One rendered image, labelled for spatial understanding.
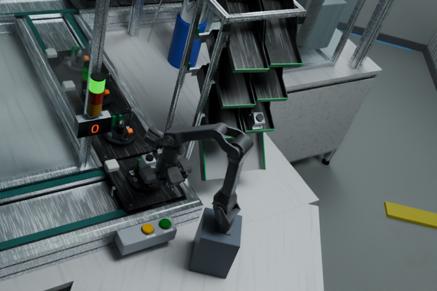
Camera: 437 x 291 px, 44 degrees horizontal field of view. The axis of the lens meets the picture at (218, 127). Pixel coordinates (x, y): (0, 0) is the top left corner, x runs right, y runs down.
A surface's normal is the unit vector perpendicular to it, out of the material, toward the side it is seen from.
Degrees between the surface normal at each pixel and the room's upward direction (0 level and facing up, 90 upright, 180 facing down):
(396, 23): 90
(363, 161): 0
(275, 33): 25
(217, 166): 45
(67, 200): 0
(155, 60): 0
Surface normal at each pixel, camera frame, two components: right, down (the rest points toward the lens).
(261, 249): 0.24, -0.73
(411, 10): -0.09, 0.64
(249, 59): 0.36, -0.37
